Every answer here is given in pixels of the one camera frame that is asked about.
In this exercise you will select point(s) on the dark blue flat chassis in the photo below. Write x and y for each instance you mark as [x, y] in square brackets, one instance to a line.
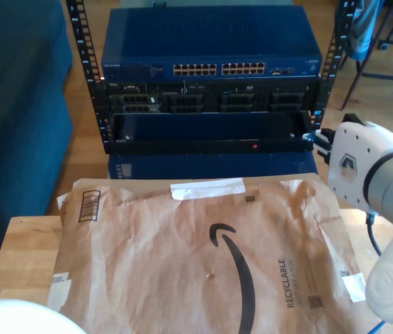
[217, 167]

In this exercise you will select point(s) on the black rack server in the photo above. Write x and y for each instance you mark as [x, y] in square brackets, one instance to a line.
[217, 90]

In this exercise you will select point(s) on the black server rack frame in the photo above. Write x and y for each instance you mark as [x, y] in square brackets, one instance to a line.
[85, 45]

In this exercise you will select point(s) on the blue sofa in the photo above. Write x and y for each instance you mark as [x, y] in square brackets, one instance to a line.
[15, 121]

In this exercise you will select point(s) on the brown paper mailer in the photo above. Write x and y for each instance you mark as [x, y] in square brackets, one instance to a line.
[147, 261]

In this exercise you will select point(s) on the dark metal stool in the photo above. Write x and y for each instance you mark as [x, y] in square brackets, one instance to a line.
[391, 77]

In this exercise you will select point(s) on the black rack shelf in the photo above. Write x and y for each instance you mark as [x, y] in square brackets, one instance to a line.
[210, 146]

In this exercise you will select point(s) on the grey-blue cloth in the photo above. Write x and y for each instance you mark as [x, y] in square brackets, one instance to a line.
[363, 31]

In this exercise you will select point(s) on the blue network switch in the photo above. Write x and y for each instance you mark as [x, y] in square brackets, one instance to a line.
[210, 35]

